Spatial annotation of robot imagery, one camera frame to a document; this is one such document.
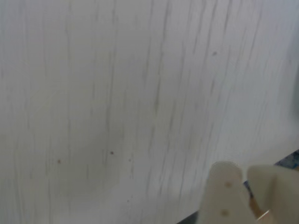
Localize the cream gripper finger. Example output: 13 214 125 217
247 149 299 221
195 161 257 224

